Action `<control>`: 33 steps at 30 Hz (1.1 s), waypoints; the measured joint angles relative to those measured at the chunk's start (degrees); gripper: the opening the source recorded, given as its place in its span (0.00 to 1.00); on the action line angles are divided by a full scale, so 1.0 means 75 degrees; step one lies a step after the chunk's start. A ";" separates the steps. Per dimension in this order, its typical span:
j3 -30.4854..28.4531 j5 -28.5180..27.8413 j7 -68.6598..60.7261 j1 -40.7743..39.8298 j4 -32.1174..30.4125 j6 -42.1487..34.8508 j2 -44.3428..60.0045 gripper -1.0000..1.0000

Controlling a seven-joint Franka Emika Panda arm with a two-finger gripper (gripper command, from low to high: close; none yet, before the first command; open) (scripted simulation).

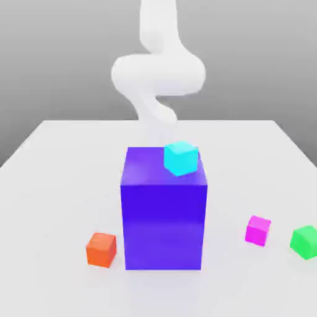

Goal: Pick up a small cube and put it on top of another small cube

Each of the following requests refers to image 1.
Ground small magenta cube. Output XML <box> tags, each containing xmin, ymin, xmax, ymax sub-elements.
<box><xmin>245</xmin><ymin>215</ymin><xmax>272</xmax><ymax>248</ymax></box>

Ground large purple box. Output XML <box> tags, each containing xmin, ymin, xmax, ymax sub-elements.
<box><xmin>119</xmin><ymin>146</ymin><xmax>208</xmax><ymax>271</ymax></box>

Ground small cyan cube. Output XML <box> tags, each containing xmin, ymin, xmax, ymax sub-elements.
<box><xmin>163</xmin><ymin>141</ymin><xmax>199</xmax><ymax>177</ymax></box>

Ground small orange cube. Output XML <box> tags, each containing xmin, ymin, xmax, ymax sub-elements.
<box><xmin>85</xmin><ymin>232</ymin><xmax>118</xmax><ymax>269</ymax></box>

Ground small green cube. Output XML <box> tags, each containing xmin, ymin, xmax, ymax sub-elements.
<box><xmin>289</xmin><ymin>224</ymin><xmax>317</xmax><ymax>261</ymax></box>

